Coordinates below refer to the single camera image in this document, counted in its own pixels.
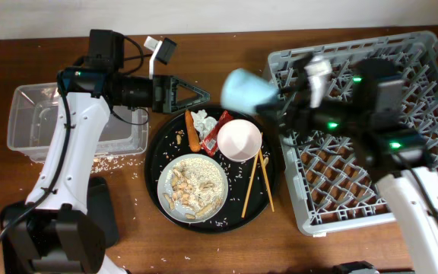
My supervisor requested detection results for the light blue cup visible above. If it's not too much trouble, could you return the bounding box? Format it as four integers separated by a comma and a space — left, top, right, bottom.
221, 68, 278, 115

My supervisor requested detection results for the white tissue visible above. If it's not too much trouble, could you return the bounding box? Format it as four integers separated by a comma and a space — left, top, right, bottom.
191, 110, 217, 141

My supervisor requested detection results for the orange carrot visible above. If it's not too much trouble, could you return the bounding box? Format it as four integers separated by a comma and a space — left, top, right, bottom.
185, 110, 201, 152

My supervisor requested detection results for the pink bowl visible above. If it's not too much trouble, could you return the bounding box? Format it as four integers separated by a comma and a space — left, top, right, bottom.
217, 119, 262, 162

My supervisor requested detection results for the red snack wrapper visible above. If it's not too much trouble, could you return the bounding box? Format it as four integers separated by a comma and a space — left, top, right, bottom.
201, 110, 233, 157

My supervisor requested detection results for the wooden chopstick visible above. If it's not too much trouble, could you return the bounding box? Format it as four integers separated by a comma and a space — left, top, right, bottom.
241, 148, 263, 218
259, 149, 275, 212

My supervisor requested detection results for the grey plate with rice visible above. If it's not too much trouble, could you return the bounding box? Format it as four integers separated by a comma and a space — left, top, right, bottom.
157, 154, 229, 224

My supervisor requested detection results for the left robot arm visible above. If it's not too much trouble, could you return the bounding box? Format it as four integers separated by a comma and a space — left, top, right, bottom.
0, 29, 210, 273

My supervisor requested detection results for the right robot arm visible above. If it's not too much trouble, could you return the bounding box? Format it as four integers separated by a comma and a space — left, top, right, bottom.
254, 54, 438, 273

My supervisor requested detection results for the grey dishwasher rack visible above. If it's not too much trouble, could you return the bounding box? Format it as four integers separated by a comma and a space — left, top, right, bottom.
281, 31, 438, 236

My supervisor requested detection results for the peanut on tray left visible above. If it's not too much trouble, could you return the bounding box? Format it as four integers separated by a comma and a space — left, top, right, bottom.
176, 130, 184, 145

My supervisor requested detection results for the round black tray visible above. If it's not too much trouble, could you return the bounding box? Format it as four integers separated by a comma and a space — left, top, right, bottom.
144, 111, 282, 234

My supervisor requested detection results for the black rectangular tray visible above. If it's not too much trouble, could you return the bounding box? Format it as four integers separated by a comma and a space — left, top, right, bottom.
2, 177, 128, 273

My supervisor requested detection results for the clear plastic bin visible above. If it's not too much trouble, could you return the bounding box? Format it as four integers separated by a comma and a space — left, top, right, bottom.
7, 83, 148, 162

